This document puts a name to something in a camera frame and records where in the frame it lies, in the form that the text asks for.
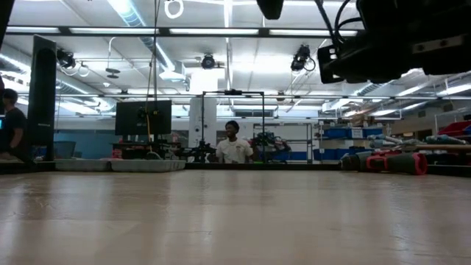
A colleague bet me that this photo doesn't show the grey waste bin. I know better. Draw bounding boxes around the grey waste bin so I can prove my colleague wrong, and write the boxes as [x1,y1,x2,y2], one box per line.
[53,141,77,160]

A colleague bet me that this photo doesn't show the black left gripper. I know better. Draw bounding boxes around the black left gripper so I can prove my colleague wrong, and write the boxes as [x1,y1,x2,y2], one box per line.
[255,0,285,21]

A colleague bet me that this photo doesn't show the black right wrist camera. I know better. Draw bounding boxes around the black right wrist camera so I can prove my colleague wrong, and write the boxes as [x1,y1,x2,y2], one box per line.
[317,43,341,85]

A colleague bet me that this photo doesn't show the black ceiling camera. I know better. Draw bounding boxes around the black ceiling camera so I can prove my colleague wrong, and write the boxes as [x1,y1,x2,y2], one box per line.
[56,49,77,70]
[200,54,216,71]
[289,43,316,73]

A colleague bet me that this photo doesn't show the white building column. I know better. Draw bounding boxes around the white building column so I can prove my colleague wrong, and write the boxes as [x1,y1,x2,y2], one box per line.
[188,70,219,163]

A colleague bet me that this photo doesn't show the person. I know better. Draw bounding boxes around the person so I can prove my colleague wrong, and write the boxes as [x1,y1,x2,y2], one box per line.
[215,119,255,164]
[0,88,29,161]

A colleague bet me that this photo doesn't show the blue storage bin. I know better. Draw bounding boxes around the blue storage bin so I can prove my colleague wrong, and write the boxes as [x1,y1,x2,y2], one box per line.
[312,148,372,162]
[323,127,383,140]

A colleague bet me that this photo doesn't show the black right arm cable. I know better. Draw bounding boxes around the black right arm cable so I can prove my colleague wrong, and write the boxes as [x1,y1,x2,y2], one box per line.
[314,0,364,47]

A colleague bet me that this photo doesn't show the silver ceiling duct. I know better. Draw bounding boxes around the silver ceiling duct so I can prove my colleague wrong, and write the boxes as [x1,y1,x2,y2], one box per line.
[108,0,176,73]

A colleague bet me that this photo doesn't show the black monitor screen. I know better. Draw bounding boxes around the black monitor screen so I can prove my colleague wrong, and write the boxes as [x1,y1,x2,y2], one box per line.
[114,100,173,137]

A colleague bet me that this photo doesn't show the black background rig frame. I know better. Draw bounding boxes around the black background rig frame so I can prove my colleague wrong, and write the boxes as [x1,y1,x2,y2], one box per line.
[200,89,266,163]

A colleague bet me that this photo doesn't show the grey fabric roll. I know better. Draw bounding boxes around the grey fabric roll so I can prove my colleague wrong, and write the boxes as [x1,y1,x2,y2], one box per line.
[366,133,404,145]
[425,134,461,145]

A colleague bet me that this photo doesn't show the white ceiling ring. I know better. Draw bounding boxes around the white ceiling ring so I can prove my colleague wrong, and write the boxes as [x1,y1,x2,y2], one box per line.
[163,0,185,21]

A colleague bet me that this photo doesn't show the white ceiling unit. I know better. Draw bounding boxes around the white ceiling unit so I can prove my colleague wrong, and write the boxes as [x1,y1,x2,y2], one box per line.
[158,60,187,82]

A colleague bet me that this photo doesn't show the red storage bin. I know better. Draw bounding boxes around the red storage bin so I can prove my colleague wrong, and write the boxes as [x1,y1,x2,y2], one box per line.
[436,120,471,138]

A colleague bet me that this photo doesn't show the black overhead frame beam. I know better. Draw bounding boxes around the black overhead frame beam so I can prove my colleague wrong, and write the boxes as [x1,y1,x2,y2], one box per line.
[7,24,360,40]

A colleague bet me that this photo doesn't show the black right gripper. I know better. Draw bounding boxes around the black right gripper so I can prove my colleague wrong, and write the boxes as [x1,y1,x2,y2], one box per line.
[338,0,471,84]

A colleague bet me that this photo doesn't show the red black cordless drill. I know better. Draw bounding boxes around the red black cordless drill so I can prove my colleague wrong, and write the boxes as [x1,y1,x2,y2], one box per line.
[339,149,428,177]

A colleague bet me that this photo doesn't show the tall black upright panel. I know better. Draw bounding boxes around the tall black upright panel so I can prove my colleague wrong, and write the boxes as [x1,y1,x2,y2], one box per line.
[24,35,58,163]

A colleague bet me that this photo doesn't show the black equipment desk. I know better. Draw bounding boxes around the black equipment desk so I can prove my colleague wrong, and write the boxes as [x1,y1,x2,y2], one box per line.
[112,141,181,161]

